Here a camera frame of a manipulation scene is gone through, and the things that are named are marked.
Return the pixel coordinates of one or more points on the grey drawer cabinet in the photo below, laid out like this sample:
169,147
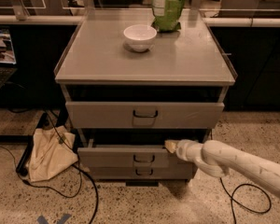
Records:
186,66

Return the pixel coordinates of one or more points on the grey top drawer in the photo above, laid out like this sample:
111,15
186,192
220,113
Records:
139,115

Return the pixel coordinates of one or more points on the green snack bag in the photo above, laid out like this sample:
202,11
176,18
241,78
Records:
166,15

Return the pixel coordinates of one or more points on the cream cloth tote bag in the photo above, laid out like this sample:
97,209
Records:
52,153

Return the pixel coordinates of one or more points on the open laptop computer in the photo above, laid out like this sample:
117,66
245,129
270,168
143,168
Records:
8,62

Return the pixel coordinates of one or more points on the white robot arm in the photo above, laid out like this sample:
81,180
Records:
216,159

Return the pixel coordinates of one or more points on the white horizontal rail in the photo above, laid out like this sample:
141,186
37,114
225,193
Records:
213,22

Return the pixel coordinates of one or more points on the grey bottom drawer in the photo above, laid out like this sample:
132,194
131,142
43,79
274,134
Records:
178,172

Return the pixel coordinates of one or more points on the grey drawer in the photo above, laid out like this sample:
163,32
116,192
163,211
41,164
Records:
128,156
178,172
139,115

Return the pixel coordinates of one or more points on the white ceramic bowl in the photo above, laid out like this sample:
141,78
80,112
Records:
139,37

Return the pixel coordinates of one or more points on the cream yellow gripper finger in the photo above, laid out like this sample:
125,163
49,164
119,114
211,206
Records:
171,145

